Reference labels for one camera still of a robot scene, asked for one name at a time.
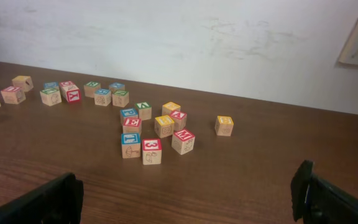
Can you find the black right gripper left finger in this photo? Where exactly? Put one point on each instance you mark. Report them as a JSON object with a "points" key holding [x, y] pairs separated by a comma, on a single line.
{"points": [[58, 201]]}

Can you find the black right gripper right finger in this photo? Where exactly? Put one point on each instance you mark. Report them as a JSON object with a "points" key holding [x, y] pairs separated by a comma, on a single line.
{"points": [[315, 200]]}

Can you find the blue T umbrella block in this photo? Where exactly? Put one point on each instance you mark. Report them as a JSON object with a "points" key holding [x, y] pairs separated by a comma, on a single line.
{"points": [[130, 144]]}

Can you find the red E block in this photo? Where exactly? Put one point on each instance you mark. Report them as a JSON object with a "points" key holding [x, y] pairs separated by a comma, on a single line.
{"points": [[132, 125]]}

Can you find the green Z block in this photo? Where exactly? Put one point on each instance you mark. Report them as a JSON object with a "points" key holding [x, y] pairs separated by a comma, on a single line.
{"points": [[50, 96]]}

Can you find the red 3 block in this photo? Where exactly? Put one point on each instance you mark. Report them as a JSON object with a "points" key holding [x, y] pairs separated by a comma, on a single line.
{"points": [[151, 151]]}

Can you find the red tilted Y block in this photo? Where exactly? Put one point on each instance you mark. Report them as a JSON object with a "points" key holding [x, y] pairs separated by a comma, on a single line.
{"points": [[70, 91]]}

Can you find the blue H block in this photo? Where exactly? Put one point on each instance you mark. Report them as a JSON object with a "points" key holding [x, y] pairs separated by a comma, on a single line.
{"points": [[102, 97]]}

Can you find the blue P block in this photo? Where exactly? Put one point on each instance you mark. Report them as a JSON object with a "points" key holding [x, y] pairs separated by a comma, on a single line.
{"points": [[128, 113]]}

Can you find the blue D block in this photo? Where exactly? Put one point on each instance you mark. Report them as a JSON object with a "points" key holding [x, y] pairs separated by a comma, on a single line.
{"points": [[51, 85]]}

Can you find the green R block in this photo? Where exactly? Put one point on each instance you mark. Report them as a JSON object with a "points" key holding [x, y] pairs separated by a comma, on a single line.
{"points": [[90, 88]]}

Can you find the red U block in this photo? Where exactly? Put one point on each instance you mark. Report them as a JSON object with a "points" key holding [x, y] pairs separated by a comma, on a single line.
{"points": [[13, 95]]}

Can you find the yellow block far right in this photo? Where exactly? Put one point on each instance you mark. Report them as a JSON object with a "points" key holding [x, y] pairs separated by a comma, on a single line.
{"points": [[224, 126]]}

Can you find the green N block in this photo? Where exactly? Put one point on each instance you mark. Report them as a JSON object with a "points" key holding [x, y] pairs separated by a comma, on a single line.
{"points": [[120, 98]]}

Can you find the green V block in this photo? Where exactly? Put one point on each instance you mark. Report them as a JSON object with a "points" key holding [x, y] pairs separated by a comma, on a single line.
{"points": [[144, 110]]}

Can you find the yellow block upper left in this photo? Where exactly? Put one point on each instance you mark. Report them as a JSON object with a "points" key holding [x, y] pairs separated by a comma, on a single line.
{"points": [[25, 83]]}

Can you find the blue X block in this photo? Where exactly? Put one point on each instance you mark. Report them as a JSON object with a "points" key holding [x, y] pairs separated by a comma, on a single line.
{"points": [[116, 86]]}

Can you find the yellow block centre right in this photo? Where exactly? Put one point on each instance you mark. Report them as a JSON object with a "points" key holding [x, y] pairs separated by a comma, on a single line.
{"points": [[164, 126]]}

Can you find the red M block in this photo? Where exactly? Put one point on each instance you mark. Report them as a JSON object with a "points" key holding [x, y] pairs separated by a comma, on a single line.
{"points": [[183, 141]]}

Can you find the yellow block near A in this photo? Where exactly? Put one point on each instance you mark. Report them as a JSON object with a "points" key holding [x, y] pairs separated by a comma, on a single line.
{"points": [[167, 108]]}

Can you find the red A block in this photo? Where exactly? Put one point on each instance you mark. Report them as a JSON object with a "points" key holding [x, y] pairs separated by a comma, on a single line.
{"points": [[179, 119]]}

